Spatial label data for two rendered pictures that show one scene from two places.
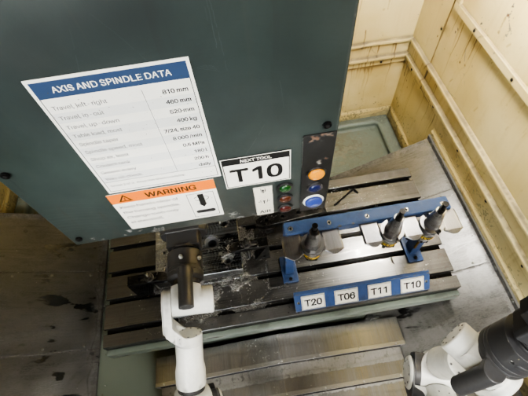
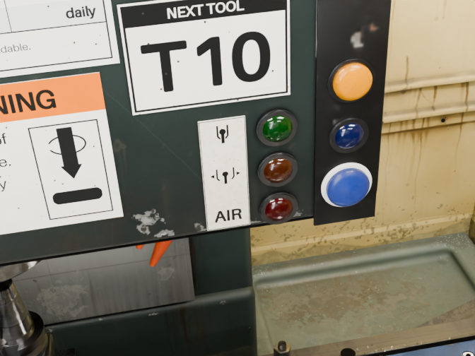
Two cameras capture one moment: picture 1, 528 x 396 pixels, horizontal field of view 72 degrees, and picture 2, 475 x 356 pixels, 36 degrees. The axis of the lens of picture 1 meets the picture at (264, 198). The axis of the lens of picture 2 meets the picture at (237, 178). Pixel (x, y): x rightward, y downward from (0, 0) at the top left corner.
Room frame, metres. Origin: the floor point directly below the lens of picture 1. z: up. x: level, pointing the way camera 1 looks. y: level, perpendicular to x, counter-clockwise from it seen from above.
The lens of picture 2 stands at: (-0.09, 0.03, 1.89)
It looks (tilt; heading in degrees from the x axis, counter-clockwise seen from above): 34 degrees down; 354
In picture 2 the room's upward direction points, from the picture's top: 3 degrees counter-clockwise
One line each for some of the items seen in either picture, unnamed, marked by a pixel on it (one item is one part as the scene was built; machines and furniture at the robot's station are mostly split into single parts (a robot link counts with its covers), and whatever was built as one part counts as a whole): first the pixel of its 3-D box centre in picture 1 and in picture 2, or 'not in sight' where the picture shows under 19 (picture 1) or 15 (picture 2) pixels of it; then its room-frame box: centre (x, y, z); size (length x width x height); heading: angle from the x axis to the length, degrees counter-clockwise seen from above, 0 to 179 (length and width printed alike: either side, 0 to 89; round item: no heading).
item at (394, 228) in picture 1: (395, 223); not in sight; (0.41, -0.34, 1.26); 0.04 x 0.04 x 0.07
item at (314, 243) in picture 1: (313, 237); not in sight; (0.40, -0.12, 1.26); 0.04 x 0.04 x 0.07
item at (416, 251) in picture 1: (423, 230); not in sight; (0.48, -0.50, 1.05); 0.10 x 0.05 x 0.30; 3
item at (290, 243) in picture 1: (292, 247); not in sight; (0.40, -0.06, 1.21); 0.07 x 0.05 x 0.01; 3
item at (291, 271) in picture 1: (288, 253); not in sight; (0.45, -0.06, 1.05); 0.10 x 0.05 x 0.30; 3
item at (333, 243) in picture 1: (332, 241); not in sight; (0.40, -0.17, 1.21); 0.07 x 0.05 x 0.01; 3
